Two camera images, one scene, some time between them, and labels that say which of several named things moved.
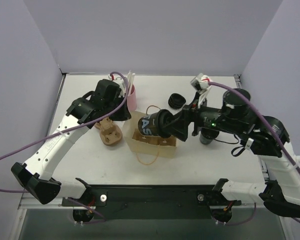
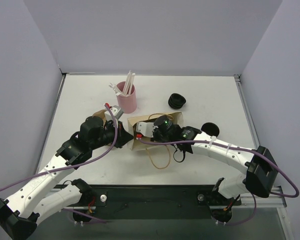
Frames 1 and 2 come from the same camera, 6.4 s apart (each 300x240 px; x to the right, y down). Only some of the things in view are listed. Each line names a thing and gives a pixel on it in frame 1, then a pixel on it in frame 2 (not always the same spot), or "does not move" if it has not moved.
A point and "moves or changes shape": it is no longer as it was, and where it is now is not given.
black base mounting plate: x=153 y=202 does not move
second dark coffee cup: x=207 y=135 does not move
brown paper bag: x=140 y=143 moves or changes shape
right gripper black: x=191 y=120 → x=153 y=135
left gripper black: x=123 y=113 → x=119 y=133
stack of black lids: x=176 y=101 does not move
